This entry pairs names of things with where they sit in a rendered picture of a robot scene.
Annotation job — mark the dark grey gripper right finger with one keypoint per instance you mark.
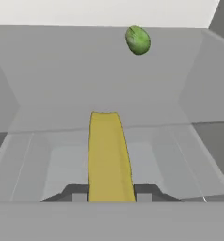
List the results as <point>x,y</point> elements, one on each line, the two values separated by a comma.
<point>148,192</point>

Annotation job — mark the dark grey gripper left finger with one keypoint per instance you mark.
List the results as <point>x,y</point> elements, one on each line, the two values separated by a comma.
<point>76,192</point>

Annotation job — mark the yellow butter stick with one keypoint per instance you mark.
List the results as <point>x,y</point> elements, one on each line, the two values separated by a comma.
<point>108,157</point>

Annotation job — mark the grey fridge interior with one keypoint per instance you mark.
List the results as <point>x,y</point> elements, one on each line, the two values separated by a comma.
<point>70,78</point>

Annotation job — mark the green round vegetable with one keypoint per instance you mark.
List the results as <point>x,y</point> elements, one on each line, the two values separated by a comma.
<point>137,40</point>

